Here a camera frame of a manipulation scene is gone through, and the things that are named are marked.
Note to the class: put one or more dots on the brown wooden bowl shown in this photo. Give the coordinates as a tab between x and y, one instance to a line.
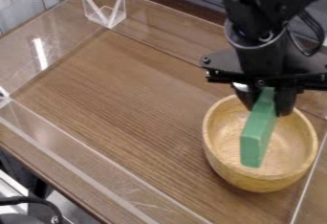
290	153

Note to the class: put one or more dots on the clear acrylic corner bracket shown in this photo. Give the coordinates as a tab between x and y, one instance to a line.
104	15

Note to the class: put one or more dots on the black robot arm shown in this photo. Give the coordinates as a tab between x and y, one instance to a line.
256	18

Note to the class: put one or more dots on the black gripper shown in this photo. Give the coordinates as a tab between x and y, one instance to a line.
271	62

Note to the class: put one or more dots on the clear acrylic enclosure wall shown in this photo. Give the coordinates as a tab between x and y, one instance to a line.
120	150

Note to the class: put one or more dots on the green block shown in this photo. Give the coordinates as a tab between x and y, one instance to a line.
258	129

